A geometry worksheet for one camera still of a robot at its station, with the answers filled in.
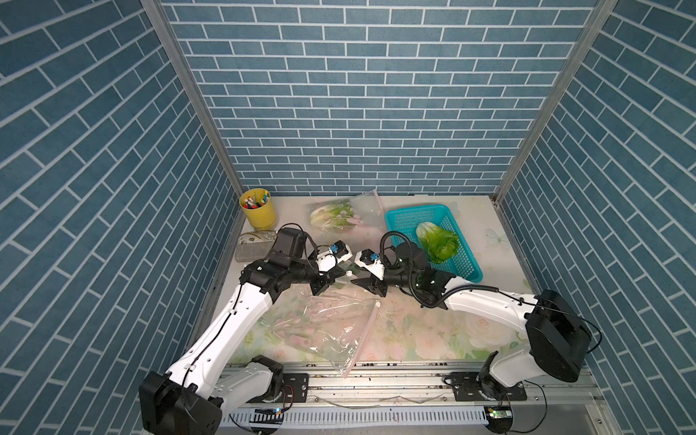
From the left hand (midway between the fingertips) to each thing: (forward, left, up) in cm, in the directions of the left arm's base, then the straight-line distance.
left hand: (347, 270), depth 73 cm
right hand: (+2, -3, -4) cm, 6 cm away
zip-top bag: (-8, +4, -22) cm, 23 cm away
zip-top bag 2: (+4, +2, -20) cm, 20 cm away
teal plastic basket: (+12, -40, -15) cm, 44 cm away
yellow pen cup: (+32, +34, -9) cm, 47 cm away
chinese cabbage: (+17, -32, -11) cm, 38 cm away
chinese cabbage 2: (+31, +5, -12) cm, 33 cm away
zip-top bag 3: (+31, -5, -11) cm, 33 cm away
